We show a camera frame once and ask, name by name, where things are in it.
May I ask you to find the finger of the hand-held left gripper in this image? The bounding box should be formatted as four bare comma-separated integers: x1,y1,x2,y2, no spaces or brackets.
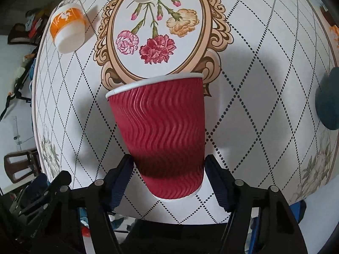
9,171,72,234

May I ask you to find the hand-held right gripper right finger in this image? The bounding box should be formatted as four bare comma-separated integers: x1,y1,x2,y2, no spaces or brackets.
204,155,308,254

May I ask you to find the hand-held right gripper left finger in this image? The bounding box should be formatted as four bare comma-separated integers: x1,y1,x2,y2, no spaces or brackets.
34,155,134,254

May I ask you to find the red ripple paper cup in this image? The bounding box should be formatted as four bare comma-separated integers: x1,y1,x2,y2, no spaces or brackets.
105,73,206,200

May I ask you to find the orange and white paper cup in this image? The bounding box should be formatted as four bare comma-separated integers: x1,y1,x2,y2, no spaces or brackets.
50,3,86,54

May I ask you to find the wooden chair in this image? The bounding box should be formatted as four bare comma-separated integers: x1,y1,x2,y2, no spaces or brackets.
4,149,40,184

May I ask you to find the blue plastic object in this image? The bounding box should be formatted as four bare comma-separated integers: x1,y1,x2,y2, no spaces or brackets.
290,200,308,224

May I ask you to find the floral printed tablecloth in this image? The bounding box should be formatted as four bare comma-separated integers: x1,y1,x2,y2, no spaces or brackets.
31,0,339,224

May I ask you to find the dark teal round cushion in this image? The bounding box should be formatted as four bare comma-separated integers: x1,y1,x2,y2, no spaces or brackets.
315,67,339,131

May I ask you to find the black chair with clutter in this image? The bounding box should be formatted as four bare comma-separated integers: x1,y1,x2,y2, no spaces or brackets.
7,9,51,46

